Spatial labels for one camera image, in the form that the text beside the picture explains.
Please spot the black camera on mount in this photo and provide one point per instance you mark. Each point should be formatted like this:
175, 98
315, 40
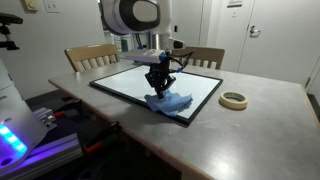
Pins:
10, 18

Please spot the beige masking tape roll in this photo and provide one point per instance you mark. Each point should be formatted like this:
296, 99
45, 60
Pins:
233, 107

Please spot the blue cloth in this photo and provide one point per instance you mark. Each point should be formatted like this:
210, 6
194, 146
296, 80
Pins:
173, 103

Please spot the white robot base blue lights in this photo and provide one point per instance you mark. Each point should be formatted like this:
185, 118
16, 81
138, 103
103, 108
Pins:
16, 116

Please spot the beige wall thermostat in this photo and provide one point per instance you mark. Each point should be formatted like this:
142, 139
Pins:
30, 5

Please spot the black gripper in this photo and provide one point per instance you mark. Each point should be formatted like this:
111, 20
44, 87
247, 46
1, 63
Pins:
160, 70

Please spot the black framed whiteboard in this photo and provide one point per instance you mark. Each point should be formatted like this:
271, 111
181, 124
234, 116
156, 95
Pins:
123, 83

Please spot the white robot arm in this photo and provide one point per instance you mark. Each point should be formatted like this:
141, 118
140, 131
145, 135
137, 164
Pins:
165, 16

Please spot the silver metal bracket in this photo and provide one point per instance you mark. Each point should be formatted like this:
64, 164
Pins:
45, 116

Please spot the white light switch plate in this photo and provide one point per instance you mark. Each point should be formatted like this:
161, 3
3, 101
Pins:
51, 5

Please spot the aluminium mounting rail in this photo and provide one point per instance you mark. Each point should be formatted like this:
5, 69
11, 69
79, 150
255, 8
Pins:
56, 150

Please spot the wooden slat-back chair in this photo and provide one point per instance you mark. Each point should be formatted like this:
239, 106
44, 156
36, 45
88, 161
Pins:
91, 51
208, 53

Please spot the white door sign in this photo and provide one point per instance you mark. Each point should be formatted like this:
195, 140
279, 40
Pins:
234, 3

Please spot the white kitchen stove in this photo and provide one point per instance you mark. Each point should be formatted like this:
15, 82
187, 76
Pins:
124, 42

